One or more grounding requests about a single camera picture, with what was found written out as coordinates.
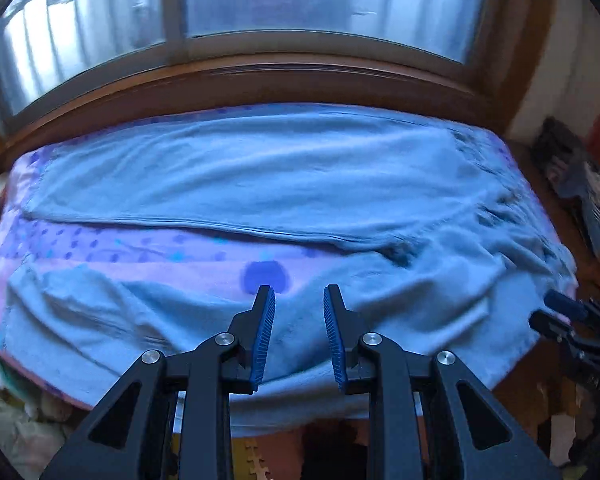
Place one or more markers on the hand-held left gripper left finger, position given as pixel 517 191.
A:
pixel 262 330

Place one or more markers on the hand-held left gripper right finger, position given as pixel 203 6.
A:
pixel 335 335

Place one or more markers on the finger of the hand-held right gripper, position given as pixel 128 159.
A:
pixel 547 322
pixel 562 305

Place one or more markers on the light blue soft pants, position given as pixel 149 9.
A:
pixel 280 175

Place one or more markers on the grey-blue cloth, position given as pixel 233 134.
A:
pixel 575 185

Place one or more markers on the yellow foam puzzle mat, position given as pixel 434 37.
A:
pixel 252 455

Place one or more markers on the purple dotted bed sheet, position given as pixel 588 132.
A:
pixel 145 250

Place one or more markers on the aluminium sliding window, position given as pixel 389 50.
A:
pixel 280 0

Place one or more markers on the wooden window frame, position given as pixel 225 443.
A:
pixel 280 80

